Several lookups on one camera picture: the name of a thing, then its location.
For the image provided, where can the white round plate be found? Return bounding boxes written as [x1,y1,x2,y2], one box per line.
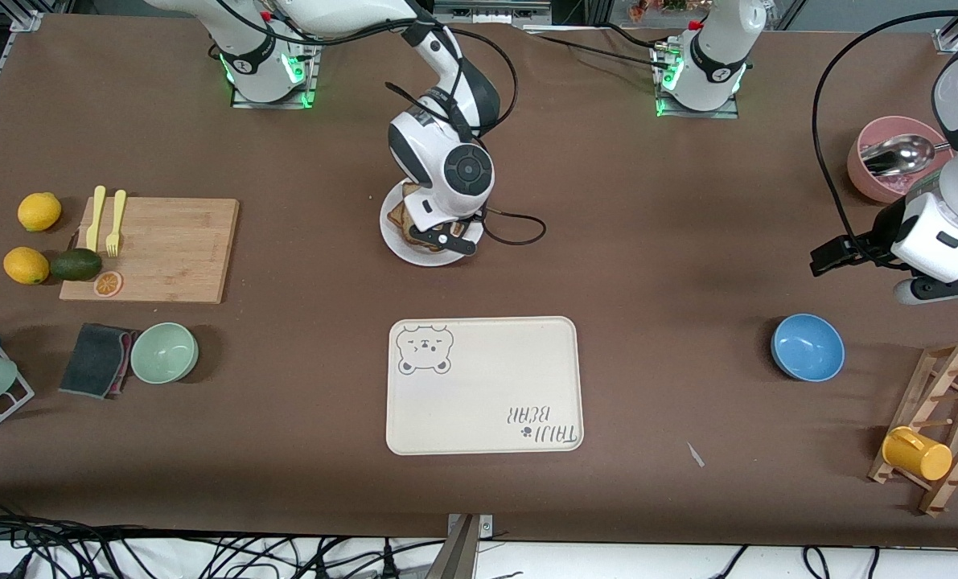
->
[380,183,483,267]

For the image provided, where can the metal spoon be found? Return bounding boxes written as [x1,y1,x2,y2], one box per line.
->
[861,133,952,178]

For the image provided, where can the blue bowl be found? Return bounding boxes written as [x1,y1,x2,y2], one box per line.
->
[771,313,846,382]

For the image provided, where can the pink bowl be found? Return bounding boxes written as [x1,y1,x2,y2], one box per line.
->
[847,116,952,203]

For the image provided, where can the cream bear print tray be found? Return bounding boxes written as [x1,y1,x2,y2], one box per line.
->
[385,315,585,456]

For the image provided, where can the wooden peg rack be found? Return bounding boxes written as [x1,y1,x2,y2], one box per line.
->
[867,340,958,516]

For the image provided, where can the yellow cup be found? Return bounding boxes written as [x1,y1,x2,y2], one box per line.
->
[882,426,953,482]

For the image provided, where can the grey equipment box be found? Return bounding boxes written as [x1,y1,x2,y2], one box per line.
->
[432,0,556,25]

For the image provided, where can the wooden cutting board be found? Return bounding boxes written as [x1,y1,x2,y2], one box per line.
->
[59,197,240,305]

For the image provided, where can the light green bowl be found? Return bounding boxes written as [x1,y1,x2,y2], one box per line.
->
[130,322,199,384]

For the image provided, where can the yellow plastic fork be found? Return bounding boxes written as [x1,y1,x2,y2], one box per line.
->
[105,190,127,258]

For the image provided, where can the yellow plastic knife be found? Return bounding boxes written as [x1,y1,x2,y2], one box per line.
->
[86,186,107,253]

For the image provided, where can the dark green avocado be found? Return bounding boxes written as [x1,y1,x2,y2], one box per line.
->
[48,248,103,282]

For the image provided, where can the dark grey folded cloth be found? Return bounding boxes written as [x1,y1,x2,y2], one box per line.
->
[58,322,135,400]

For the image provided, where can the yellow lemon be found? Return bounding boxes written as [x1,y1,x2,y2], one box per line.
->
[3,246,51,285]
[17,192,63,233]

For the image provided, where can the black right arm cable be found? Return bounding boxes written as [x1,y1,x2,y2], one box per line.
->
[386,24,546,246]

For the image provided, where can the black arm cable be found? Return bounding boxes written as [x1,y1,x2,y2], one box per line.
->
[386,24,546,246]
[812,10,958,250]

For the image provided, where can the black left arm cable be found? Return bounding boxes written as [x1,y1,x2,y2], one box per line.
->
[812,10,958,250]

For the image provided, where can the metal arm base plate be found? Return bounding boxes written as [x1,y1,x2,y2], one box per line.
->
[653,40,742,120]
[231,32,320,110]

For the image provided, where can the black table cable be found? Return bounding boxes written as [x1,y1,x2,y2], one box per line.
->
[527,24,676,77]

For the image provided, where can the aluminium profile post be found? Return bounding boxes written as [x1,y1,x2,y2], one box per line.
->
[444,513,495,579]

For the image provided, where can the black cable bundle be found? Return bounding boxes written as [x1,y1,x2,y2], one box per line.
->
[0,515,447,579]

